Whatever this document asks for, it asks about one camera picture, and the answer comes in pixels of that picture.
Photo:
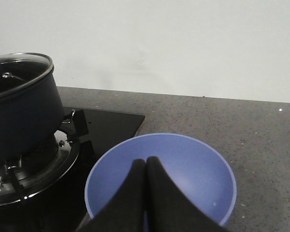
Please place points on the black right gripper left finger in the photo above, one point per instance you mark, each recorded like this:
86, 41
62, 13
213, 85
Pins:
125, 211

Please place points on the dark blue cooking pot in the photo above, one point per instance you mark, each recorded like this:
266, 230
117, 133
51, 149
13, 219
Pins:
29, 116

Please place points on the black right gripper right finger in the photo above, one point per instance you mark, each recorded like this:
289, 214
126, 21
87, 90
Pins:
168, 209

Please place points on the light blue ceramic bowl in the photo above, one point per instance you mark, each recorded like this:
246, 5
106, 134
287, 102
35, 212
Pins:
199, 171

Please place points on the black glass gas cooktop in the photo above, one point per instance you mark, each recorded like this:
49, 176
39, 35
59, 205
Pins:
44, 189

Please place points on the glass pot lid blue knob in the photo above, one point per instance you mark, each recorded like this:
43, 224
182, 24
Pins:
21, 70

